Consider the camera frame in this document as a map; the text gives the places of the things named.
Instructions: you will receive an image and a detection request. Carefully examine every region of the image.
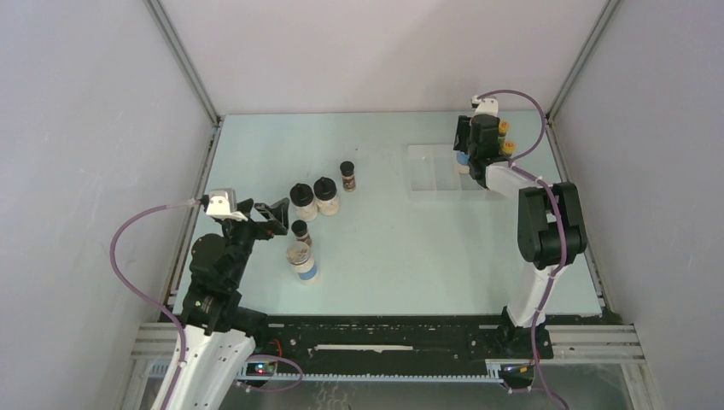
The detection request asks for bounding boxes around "right circuit board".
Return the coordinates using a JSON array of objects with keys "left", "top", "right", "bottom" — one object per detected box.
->
[{"left": 499, "top": 362, "right": 535, "bottom": 381}]

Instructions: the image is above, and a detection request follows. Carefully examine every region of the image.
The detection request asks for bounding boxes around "small black cap spice bottle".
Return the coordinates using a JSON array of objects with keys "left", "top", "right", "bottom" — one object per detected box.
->
[{"left": 340, "top": 161, "right": 356, "bottom": 192}]

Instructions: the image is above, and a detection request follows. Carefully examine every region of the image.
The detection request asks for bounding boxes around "circuit board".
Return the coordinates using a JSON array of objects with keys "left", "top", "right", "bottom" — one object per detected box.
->
[
  {"left": 244, "top": 361, "right": 277, "bottom": 378},
  {"left": 499, "top": 362, "right": 535, "bottom": 381}
]

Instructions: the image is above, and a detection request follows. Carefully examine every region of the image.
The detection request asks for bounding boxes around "purple cable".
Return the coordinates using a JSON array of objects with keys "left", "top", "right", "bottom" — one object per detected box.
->
[
  {"left": 477, "top": 89, "right": 569, "bottom": 410},
  {"left": 108, "top": 201, "right": 188, "bottom": 410}
]

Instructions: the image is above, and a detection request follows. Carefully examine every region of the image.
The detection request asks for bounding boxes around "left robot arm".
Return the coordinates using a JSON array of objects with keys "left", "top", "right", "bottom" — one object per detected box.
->
[{"left": 153, "top": 189, "right": 290, "bottom": 409}]

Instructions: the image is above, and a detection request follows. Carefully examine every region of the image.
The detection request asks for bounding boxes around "small dark pepper bottle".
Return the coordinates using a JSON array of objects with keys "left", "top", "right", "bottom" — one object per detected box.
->
[{"left": 290, "top": 220, "right": 312, "bottom": 247}]

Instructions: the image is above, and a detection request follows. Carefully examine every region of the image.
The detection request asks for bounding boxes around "black lid salt shaker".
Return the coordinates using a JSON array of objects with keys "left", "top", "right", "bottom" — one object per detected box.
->
[
  {"left": 289, "top": 183, "right": 318, "bottom": 222},
  {"left": 313, "top": 177, "right": 341, "bottom": 216}
]

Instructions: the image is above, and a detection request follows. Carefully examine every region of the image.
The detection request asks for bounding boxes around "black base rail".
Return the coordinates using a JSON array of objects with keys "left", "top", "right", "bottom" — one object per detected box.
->
[{"left": 248, "top": 314, "right": 556, "bottom": 380}]

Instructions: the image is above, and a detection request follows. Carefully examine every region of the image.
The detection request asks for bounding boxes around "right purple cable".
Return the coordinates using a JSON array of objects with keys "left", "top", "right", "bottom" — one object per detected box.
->
[{"left": 477, "top": 89, "right": 569, "bottom": 410}]

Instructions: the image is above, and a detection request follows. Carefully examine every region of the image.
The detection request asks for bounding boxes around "left circuit board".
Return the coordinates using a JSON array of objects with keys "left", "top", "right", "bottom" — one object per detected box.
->
[{"left": 244, "top": 361, "right": 277, "bottom": 378}]

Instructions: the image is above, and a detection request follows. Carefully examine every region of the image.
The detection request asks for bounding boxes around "clear plastic organizer tray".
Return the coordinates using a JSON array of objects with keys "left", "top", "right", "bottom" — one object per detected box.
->
[{"left": 406, "top": 144, "right": 488, "bottom": 202}]

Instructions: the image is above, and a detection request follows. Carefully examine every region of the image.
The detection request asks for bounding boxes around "blue label spice jar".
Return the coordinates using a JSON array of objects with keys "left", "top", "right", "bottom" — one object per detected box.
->
[
  {"left": 286, "top": 242, "right": 319, "bottom": 284},
  {"left": 455, "top": 151, "right": 470, "bottom": 174}
]

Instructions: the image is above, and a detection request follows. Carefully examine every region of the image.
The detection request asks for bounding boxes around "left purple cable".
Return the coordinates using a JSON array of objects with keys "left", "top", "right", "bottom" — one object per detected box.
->
[{"left": 108, "top": 201, "right": 188, "bottom": 410}]

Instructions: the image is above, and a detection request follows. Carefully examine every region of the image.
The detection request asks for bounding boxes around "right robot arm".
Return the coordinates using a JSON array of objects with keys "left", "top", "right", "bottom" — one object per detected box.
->
[{"left": 453, "top": 114, "right": 588, "bottom": 357}]

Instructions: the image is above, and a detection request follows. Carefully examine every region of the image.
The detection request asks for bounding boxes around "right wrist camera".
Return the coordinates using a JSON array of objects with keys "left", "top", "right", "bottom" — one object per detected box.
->
[{"left": 470, "top": 97, "right": 499, "bottom": 118}]

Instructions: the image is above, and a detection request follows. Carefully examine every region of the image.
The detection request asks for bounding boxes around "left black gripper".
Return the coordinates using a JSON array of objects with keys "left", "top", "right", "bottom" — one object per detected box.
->
[{"left": 221, "top": 197, "right": 289, "bottom": 285}]

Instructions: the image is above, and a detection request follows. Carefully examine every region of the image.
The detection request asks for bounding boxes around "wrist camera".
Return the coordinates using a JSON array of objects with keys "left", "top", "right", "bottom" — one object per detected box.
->
[
  {"left": 470, "top": 97, "right": 499, "bottom": 118},
  {"left": 199, "top": 188, "right": 248, "bottom": 222}
]

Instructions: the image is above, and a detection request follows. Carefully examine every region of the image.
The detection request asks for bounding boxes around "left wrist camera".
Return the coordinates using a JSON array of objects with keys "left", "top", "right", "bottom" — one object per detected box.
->
[{"left": 199, "top": 188, "right": 248, "bottom": 222}]

